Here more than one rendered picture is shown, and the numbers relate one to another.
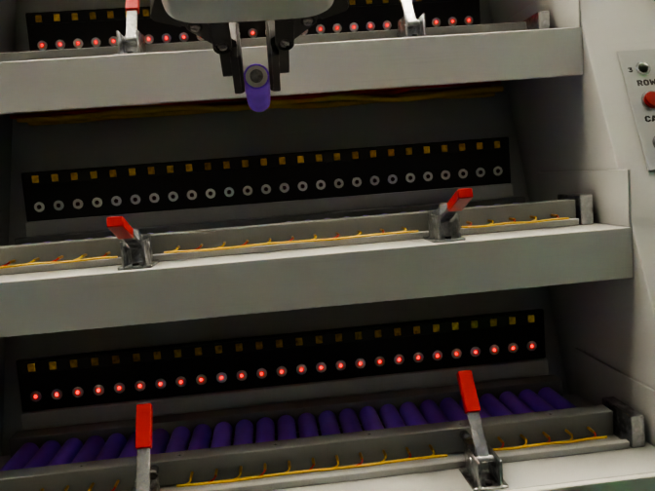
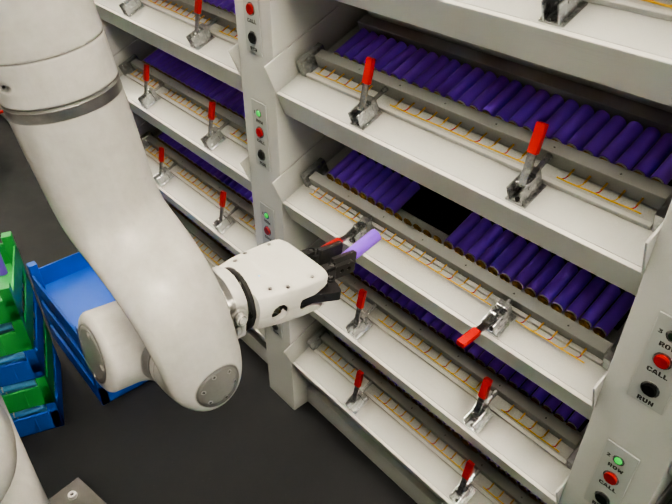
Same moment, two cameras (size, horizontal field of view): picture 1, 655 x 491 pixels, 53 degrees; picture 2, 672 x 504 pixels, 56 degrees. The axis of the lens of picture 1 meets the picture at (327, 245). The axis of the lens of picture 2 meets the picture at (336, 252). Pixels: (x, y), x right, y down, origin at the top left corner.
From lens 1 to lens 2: 0.88 m
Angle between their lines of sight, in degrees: 73
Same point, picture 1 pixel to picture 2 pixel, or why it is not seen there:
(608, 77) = (640, 322)
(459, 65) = (539, 238)
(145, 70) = (362, 142)
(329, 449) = (438, 349)
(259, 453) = (411, 329)
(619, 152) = (613, 369)
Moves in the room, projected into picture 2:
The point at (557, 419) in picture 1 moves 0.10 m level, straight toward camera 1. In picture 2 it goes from (544, 423) to (483, 443)
